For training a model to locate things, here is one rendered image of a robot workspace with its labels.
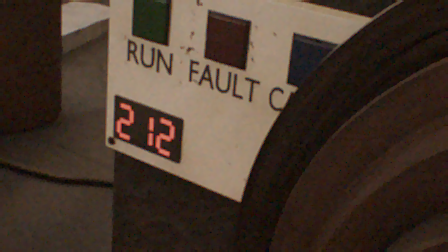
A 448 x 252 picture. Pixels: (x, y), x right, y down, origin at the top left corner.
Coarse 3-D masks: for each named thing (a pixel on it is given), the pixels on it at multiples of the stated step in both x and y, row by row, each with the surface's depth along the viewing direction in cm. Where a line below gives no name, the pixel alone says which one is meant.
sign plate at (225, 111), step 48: (192, 0) 59; (240, 0) 57; (288, 0) 56; (144, 48) 64; (192, 48) 61; (288, 48) 55; (144, 96) 66; (192, 96) 62; (240, 96) 59; (288, 96) 57; (144, 144) 67; (192, 144) 64; (240, 144) 61; (240, 192) 62
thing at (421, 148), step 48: (384, 96) 36; (432, 96) 34; (336, 144) 38; (384, 144) 36; (432, 144) 33; (336, 192) 39; (384, 192) 35; (432, 192) 33; (288, 240) 42; (336, 240) 37; (384, 240) 36
